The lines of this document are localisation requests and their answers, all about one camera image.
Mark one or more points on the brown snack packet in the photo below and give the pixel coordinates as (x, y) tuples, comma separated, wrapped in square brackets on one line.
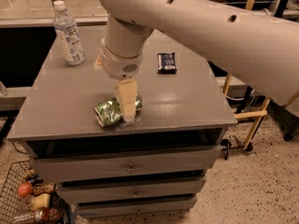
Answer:
[(41, 188)]

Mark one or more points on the bottom grey drawer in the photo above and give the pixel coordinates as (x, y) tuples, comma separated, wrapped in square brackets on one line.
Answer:
[(123, 209)]

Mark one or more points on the clear plastic water bottle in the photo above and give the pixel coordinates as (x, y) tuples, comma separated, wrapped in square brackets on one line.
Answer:
[(68, 35)]

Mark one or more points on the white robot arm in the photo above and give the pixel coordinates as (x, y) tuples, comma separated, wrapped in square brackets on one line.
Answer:
[(207, 28)]

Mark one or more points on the grey metal rail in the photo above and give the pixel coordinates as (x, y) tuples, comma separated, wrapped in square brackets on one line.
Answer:
[(83, 21)]

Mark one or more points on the top grey drawer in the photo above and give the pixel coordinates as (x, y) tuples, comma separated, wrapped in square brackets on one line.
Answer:
[(147, 162)]

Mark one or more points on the grey drawer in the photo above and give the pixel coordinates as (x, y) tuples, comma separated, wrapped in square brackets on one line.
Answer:
[(123, 209), (147, 162), (132, 190)]

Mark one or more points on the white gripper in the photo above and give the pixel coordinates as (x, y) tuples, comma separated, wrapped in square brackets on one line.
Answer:
[(120, 65)]

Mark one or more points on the black wire basket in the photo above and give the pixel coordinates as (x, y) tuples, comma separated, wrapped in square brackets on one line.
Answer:
[(11, 204)]

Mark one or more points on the green soda can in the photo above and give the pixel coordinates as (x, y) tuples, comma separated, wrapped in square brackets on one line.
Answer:
[(108, 112)]

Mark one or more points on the middle grey drawer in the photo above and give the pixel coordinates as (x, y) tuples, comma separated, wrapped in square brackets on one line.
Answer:
[(132, 190)]

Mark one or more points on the dark blue snack packet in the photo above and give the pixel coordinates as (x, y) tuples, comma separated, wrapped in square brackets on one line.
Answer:
[(166, 63)]

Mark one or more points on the red sauce bottle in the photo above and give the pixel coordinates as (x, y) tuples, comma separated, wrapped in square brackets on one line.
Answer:
[(38, 216)]

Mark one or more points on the red round fruit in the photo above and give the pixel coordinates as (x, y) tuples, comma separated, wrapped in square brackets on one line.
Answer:
[(25, 189)]

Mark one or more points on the black stand pole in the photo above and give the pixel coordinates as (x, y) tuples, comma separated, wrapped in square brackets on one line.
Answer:
[(271, 50)]

